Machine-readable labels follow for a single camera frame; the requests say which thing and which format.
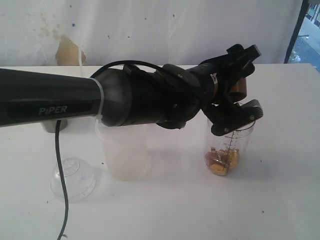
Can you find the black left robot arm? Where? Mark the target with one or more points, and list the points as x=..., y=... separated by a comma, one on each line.
x=133, y=92

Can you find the translucent plastic container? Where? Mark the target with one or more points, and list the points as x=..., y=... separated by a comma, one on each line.
x=125, y=150

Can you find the stainless steel cup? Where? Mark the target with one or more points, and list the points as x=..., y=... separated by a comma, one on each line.
x=50, y=125

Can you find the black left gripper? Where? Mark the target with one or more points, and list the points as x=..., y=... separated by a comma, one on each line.
x=229, y=68

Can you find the clear plastic dome lid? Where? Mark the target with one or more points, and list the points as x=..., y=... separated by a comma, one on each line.
x=80, y=180

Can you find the brown wooden cup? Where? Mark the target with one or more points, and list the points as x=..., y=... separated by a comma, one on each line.
x=240, y=88

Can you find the clear measuring beaker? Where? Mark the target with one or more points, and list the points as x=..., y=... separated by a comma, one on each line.
x=227, y=132

